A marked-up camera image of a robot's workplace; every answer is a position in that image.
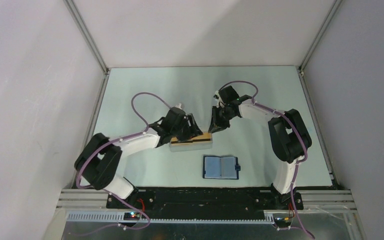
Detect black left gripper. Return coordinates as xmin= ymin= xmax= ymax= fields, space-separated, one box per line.
xmin=171 ymin=113 xmax=203 ymax=143

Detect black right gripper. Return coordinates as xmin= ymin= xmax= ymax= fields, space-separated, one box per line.
xmin=208 ymin=106 xmax=236 ymax=134

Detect gold card with black stripe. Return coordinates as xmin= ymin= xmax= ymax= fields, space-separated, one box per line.
xmin=191 ymin=132 xmax=212 ymax=142

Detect clear plastic tray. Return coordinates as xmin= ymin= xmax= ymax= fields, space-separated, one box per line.
xmin=169 ymin=139 xmax=213 ymax=152

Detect blue leather card holder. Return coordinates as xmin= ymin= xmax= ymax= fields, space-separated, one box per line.
xmin=202 ymin=155 xmax=241 ymax=180

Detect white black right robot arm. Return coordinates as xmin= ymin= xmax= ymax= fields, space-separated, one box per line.
xmin=208 ymin=85 xmax=312 ymax=209

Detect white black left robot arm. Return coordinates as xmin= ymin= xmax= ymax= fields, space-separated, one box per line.
xmin=74 ymin=107 xmax=203 ymax=208

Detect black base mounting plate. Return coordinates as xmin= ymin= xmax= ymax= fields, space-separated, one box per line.
xmin=106 ymin=186 xmax=304 ymax=220

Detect left electronics board with leds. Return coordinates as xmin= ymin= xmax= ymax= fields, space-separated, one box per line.
xmin=123 ymin=212 xmax=141 ymax=221

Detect electronics board with leds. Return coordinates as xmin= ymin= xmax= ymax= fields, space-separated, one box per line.
xmin=123 ymin=212 xmax=141 ymax=221
xmin=273 ymin=217 xmax=294 ymax=229

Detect right electronics board with leds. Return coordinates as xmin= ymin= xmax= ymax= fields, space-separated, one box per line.
xmin=273 ymin=217 xmax=294 ymax=229

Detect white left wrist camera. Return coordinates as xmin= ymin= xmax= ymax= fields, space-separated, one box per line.
xmin=174 ymin=103 xmax=184 ymax=110

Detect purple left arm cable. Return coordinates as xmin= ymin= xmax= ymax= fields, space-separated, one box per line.
xmin=75 ymin=92 xmax=180 ymax=229

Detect grey slotted cable duct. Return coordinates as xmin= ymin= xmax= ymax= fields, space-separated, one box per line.
xmin=66 ymin=211 xmax=275 ymax=225

